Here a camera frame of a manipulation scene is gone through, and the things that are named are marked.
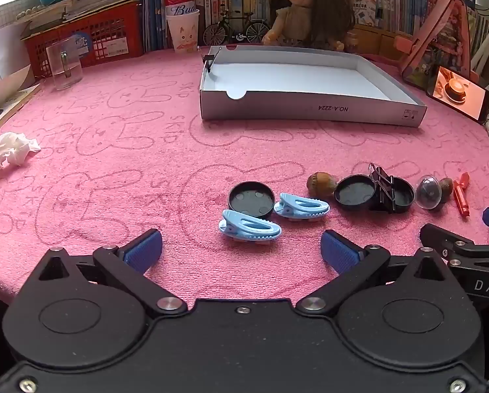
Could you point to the white cat paper cup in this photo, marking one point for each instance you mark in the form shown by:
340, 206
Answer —
183, 32

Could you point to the black miniature bicycle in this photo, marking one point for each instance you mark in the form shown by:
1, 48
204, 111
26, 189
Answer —
236, 28

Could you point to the white cardboard box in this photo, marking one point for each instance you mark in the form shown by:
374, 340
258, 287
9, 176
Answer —
293, 82

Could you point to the large red plastic basket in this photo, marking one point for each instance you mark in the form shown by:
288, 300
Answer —
105, 35

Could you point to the clear plastic capsule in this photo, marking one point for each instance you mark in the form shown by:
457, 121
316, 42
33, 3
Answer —
429, 191

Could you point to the large black binder clip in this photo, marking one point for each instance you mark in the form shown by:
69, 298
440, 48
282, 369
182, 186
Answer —
383, 188

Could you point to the black smartphone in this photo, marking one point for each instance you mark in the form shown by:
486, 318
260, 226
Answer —
459, 92

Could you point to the small black binder clip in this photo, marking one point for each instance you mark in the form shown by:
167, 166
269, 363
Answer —
209, 62

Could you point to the small brown nut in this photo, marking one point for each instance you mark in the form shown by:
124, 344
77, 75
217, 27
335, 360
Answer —
446, 188

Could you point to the crumpled white tissue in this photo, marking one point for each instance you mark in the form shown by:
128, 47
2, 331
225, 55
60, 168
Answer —
9, 151

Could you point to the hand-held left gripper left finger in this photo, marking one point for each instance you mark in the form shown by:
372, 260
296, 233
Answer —
144, 250

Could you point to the light blue plastic clip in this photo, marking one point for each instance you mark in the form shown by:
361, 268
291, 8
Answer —
304, 208
248, 229

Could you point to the clear glass mug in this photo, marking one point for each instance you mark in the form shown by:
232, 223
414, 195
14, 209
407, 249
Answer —
64, 67

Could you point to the pink rabbit towel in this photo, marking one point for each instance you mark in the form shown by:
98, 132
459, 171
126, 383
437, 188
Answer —
125, 163

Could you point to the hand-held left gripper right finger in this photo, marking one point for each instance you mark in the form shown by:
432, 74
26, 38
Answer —
338, 251

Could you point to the black round lid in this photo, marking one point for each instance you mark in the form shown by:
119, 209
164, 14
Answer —
405, 196
251, 199
354, 193

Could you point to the brown-haired doll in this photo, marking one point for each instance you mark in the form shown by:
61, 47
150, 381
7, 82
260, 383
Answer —
310, 8

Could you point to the open book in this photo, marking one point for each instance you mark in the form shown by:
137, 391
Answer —
2, 102

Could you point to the pink toy house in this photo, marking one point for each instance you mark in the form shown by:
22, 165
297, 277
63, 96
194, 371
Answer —
441, 41

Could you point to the yellow wooden box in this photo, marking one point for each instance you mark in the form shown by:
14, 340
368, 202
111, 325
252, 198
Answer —
375, 39

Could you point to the red plastic clip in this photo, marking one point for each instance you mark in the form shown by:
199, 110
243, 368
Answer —
461, 196

